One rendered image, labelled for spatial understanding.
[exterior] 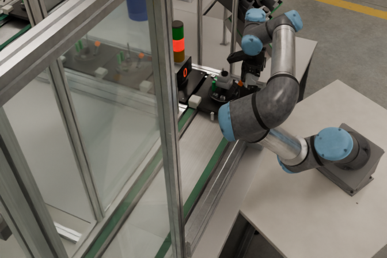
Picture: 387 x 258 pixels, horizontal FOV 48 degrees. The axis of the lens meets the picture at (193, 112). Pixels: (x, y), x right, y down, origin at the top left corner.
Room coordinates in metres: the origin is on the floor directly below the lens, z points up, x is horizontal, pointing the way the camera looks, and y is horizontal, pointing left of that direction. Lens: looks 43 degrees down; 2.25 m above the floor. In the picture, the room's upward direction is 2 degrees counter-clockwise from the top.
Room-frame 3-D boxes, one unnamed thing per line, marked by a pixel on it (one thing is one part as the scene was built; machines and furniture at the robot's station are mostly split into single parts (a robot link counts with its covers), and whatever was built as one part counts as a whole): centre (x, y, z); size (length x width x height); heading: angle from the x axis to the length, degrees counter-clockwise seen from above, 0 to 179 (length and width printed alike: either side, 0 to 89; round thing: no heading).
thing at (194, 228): (1.15, -0.15, 0.91); 0.89 x 0.06 x 0.11; 153
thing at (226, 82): (1.47, -0.13, 1.06); 0.08 x 0.04 x 0.07; 63
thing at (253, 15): (1.41, -0.24, 1.36); 0.09 x 0.08 x 0.11; 168
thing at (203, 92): (1.47, -0.14, 0.96); 0.24 x 0.24 x 0.02; 63
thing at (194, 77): (1.58, 0.09, 1.01); 0.24 x 0.24 x 0.13; 63
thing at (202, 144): (1.21, 0.02, 0.91); 0.84 x 0.28 x 0.10; 153
